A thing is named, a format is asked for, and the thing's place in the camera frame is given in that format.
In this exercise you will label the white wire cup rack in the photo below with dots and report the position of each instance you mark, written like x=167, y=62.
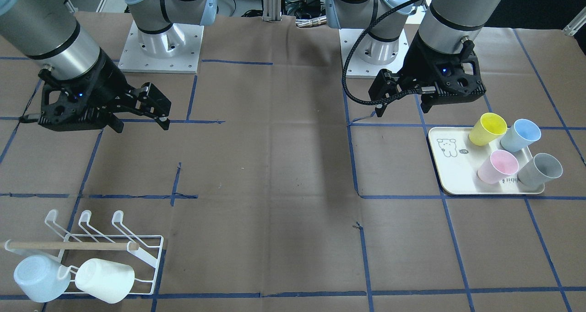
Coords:
x=71, y=248

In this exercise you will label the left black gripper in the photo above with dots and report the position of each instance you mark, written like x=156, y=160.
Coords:
x=419, y=58

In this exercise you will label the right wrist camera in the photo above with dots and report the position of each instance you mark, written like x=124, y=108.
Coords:
x=154, y=104

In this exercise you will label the white ikea cup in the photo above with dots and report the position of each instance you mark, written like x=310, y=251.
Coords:
x=106, y=280

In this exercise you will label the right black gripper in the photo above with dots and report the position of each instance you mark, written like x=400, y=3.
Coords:
x=106, y=82

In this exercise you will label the grey ikea cup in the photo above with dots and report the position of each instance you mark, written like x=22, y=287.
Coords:
x=542, y=168

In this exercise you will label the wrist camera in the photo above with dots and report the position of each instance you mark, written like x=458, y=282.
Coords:
x=154, y=104
x=385, y=85

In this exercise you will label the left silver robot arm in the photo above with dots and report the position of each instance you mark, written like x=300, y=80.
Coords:
x=444, y=27

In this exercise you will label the yellow ikea cup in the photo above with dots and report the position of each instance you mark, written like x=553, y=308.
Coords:
x=488, y=128

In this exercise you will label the beige cup tray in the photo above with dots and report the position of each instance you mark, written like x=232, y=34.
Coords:
x=457, y=161

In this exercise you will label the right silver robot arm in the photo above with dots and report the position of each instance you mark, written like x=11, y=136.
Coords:
x=48, y=33

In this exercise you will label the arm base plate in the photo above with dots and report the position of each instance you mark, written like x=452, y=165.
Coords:
x=176, y=50
x=373, y=55

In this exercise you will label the aluminium frame post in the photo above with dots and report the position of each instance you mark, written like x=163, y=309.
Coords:
x=272, y=10

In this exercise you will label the pink ikea cup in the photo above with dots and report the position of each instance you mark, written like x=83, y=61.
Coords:
x=500, y=164

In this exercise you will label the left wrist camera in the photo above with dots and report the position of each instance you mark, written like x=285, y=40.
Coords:
x=385, y=85

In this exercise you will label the light blue ikea cup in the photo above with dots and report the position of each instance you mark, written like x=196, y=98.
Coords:
x=41, y=278

